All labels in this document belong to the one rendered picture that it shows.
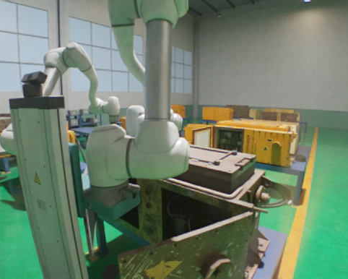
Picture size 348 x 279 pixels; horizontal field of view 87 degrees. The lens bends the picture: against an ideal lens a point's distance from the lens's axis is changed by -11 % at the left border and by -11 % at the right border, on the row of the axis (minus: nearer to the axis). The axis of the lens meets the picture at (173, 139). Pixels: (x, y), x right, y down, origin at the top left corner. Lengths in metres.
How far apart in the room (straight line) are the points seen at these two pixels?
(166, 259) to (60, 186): 0.49
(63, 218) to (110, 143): 0.33
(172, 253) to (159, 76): 0.68
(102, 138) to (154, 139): 0.18
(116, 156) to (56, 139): 0.21
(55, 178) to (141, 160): 0.31
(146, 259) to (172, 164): 0.38
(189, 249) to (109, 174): 0.45
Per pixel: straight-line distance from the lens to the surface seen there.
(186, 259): 0.97
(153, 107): 0.73
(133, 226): 1.86
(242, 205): 1.15
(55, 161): 0.78
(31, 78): 0.90
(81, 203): 0.89
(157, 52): 0.78
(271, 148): 3.83
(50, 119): 0.76
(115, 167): 0.75
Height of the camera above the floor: 1.77
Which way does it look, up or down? 11 degrees down
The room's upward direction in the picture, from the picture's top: straight up
